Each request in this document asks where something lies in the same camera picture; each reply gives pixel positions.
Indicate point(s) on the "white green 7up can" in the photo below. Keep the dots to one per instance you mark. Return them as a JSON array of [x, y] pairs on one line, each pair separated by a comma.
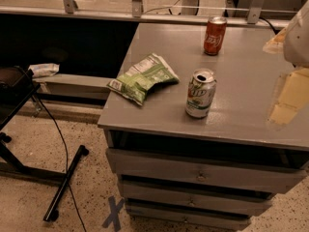
[[201, 90]]

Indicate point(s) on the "white crumpled packet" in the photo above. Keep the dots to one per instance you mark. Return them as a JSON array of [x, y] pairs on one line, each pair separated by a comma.
[[44, 70]]

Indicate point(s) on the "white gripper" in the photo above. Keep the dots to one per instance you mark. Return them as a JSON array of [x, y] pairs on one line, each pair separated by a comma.
[[297, 41]]

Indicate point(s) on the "orange soda can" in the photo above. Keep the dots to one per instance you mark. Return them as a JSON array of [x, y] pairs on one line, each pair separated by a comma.
[[215, 33]]

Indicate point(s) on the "grey drawer cabinet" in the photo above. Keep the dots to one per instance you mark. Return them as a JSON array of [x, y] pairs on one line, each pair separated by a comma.
[[220, 170]]

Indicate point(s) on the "grey low ledge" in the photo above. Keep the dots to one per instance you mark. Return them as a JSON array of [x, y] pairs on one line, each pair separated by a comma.
[[78, 86]]

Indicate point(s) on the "metal railing frame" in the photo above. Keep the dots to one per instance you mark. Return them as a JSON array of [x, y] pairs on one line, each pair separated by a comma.
[[160, 11]]

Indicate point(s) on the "green chip bag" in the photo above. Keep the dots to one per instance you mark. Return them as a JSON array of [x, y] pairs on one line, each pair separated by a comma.
[[142, 77]]

